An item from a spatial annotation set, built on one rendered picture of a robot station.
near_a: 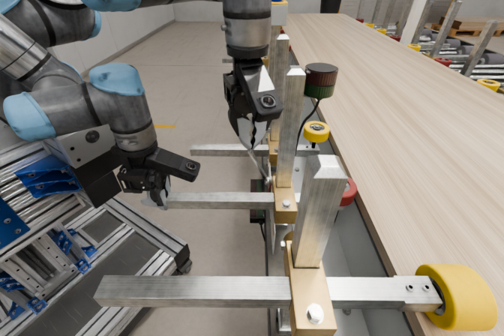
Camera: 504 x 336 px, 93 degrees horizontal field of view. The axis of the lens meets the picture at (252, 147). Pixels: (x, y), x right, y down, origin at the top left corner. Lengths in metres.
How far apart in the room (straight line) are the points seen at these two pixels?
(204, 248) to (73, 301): 0.62
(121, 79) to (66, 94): 0.08
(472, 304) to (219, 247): 1.26
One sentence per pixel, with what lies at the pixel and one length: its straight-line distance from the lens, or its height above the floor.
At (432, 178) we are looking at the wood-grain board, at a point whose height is 0.90.
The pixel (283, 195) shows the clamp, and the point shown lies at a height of 0.87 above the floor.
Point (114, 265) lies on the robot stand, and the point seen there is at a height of 0.21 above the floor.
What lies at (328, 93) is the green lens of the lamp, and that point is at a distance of 0.47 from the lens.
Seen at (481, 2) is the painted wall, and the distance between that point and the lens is 10.17.
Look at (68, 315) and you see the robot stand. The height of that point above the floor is 0.21.
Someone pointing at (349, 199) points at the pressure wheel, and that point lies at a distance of 0.59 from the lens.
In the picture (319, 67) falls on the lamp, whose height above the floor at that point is 1.17.
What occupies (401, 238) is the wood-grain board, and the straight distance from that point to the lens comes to 0.56.
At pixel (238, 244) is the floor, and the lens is 1.53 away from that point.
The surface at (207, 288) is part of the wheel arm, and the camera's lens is 0.39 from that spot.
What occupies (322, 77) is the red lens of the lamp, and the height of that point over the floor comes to 1.16.
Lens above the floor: 1.31
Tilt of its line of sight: 37 degrees down
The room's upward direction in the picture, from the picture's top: straight up
